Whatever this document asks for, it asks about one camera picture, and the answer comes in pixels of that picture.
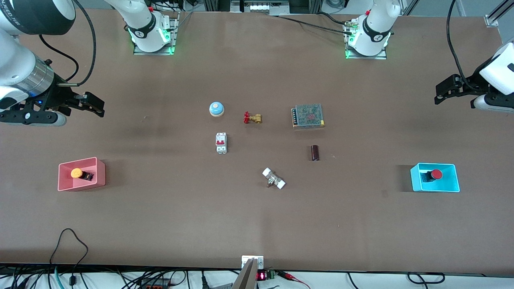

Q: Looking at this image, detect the yellow push button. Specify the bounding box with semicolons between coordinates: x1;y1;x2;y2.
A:
70;168;95;181

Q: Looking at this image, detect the red push button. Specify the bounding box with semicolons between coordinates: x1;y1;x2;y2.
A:
420;169;443;182

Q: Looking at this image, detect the pink plastic bin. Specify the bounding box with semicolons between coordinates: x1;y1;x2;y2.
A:
58;157;106;191

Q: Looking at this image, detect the cyan plastic bin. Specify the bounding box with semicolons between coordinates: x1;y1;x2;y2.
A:
410;163;460;193

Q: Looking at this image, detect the metal mesh power supply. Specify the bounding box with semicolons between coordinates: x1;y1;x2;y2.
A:
291;104;325;129

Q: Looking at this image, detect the grey device with white lights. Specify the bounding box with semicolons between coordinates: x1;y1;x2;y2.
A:
230;0;290;16

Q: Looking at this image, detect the metal fitting with white caps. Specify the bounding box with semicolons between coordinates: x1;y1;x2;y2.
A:
262;167;286;189

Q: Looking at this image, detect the red alligator clip lead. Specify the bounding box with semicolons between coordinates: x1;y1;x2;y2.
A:
277;271;310;289

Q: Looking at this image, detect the aluminium frame post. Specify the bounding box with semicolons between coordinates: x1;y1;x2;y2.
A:
485;0;514;27

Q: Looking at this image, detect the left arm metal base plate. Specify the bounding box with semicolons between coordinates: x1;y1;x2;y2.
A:
345;40;388;60

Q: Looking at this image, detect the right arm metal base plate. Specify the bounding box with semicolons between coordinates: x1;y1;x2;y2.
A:
133;12;179;55

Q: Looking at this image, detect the black looped cable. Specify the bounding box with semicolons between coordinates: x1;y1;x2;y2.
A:
49;228;89;286

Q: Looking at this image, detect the long black table cable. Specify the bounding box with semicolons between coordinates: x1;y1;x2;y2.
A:
271;14;356;35

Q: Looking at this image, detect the black coiled cable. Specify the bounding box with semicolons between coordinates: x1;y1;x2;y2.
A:
407;272;446;285

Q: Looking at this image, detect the aluminium camera mount pole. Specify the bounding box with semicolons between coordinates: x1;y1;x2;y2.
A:
232;256;264;289

